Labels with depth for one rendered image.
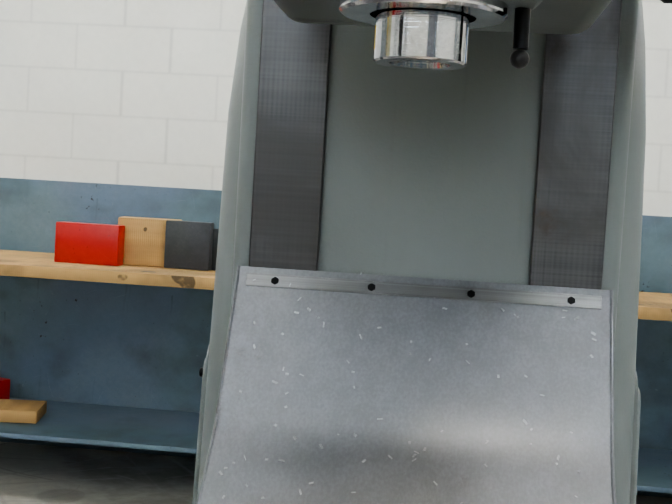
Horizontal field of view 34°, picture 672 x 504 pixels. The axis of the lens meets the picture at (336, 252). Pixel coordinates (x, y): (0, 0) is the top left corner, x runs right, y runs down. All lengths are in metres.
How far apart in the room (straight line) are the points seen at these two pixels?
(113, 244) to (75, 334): 0.81
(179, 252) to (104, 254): 0.29
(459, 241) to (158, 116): 4.06
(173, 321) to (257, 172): 4.01
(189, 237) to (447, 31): 3.84
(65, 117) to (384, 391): 4.25
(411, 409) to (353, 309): 0.10
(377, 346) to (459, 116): 0.21
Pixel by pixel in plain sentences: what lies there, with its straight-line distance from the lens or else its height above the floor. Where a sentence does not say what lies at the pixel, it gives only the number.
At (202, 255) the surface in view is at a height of 0.94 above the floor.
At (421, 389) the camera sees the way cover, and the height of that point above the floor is 1.06.
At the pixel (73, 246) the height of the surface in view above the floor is 0.95.
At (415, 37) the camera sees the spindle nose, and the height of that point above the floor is 1.29.
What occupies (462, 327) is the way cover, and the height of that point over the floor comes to 1.11.
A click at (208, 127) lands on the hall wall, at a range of 4.89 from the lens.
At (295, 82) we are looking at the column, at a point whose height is 1.30.
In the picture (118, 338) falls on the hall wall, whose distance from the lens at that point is 5.01.
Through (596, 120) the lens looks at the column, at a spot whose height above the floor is 1.29.
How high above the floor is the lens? 1.21
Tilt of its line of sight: 3 degrees down
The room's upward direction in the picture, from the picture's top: 3 degrees clockwise
